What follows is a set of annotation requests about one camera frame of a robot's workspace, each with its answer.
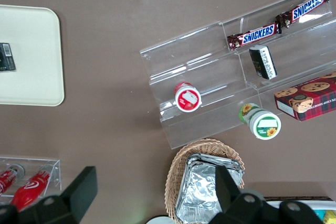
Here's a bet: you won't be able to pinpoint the small black gum box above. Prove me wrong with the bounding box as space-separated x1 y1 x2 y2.
0 42 16 73

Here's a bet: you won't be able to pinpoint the red Coca-Cola bottle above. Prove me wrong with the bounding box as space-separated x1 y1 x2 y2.
9 166 54 212
0 164 26 196

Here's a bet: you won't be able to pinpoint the stacked aluminium foil trays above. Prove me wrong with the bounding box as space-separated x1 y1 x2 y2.
175 153 245 224

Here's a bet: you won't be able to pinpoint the clear acrylic bottle rack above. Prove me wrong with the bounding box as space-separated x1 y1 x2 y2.
0 156 62 204

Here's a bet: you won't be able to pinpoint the yellow snack packet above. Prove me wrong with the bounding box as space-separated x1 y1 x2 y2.
324 210 336 224

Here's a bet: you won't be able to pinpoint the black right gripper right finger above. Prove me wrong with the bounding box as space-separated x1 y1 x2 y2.
214 166 245 215

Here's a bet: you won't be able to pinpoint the small black white box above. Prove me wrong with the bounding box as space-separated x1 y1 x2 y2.
248 45 278 81

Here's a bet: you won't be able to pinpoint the oval tan wicker basket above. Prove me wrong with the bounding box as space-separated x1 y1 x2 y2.
164 137 246 222

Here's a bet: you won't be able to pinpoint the Snickers chocolate bar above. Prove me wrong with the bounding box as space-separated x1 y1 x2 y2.
275 0 330 28
226 23 283 52

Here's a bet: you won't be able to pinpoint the red tartan cookie box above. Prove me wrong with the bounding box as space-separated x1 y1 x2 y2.
274 71 336 122

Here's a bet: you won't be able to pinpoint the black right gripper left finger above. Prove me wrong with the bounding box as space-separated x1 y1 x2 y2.
56 166 99 224

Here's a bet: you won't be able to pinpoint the clear acrylic stepped shelf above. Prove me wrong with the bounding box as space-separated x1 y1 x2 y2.
139 0 336 150

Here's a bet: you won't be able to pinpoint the beige plastic serving tray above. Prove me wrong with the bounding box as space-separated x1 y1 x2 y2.
0 4 66 108

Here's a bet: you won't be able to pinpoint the green sunflower lid cup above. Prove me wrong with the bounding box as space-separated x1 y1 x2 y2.
238 102 282 141

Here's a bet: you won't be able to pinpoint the red strawberry lid cup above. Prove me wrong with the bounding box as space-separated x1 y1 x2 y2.
174 81 203 113

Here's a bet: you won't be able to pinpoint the white rectangular snack tray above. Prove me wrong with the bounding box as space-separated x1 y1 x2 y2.
265 199 336 224

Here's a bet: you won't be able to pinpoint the teal snack packet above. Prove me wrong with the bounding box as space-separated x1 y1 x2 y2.
312 209 328 224

